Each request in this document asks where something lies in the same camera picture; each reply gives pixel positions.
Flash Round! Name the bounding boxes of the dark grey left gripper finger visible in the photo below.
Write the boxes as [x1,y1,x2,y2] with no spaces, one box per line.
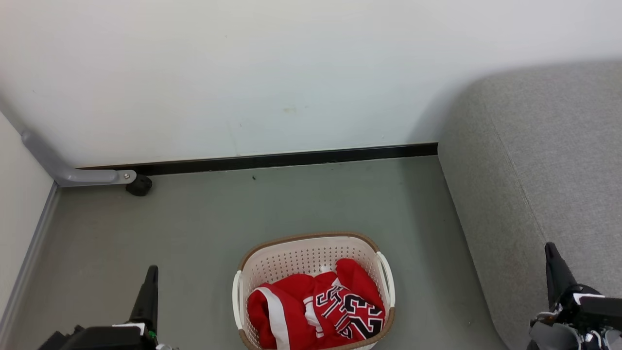
[128,265,159,325]

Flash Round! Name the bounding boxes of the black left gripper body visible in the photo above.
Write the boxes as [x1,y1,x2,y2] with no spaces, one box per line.
[38,323,162,350]

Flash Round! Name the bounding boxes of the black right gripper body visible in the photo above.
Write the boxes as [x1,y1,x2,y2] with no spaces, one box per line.
[548,284,622,332]

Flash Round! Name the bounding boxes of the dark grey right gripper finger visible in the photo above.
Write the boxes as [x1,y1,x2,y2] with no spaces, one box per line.
[545,242,580,310]

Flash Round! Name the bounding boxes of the red basketball jersey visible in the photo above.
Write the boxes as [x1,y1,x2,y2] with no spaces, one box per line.
[247,258,386,350]

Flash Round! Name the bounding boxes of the grey fabric sofa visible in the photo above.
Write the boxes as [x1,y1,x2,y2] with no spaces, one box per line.
[437,61,622,350]

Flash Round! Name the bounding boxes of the black round caster foot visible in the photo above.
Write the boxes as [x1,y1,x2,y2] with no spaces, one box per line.
[125,174,153,197]

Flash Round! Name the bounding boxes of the cream perforated laundry basket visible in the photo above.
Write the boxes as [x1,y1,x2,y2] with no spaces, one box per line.
[232,232,396,350]

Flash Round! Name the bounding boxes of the grey wall skirting strip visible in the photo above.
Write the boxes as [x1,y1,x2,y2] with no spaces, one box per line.
[0,187,61,337]

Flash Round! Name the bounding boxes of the grey metal frame leg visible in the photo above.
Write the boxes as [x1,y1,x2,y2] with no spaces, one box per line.
[20,129,138,188]

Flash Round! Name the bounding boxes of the black wall baseboard strip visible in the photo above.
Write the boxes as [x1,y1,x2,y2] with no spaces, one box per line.
[78,142,439,176]

